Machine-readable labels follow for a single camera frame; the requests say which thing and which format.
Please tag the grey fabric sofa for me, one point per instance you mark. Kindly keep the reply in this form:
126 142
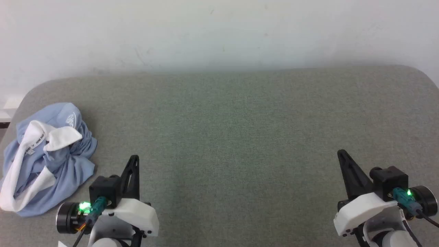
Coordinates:
223 137

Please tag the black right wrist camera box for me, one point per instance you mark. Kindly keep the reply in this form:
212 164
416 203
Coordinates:
389 181

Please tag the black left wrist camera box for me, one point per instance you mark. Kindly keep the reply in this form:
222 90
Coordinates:
104 190

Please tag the white panel with dark edge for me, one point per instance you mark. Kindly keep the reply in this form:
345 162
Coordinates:
10 106

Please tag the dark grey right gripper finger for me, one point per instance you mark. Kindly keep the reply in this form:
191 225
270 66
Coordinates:
358 181
343 175

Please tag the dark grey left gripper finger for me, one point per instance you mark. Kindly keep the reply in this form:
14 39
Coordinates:
125 178
136 185

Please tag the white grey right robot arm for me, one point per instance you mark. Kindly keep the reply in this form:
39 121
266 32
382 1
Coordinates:
387 236

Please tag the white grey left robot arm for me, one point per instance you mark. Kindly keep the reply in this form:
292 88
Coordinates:
109 236

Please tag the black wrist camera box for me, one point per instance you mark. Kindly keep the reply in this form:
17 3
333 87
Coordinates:
104 190
389 181

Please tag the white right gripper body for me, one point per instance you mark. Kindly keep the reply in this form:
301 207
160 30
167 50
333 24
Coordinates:
363 209

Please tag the light blue white-collared shirt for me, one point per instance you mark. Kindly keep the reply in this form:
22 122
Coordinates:
68 164

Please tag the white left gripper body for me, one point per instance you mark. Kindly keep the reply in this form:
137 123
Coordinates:
137 216

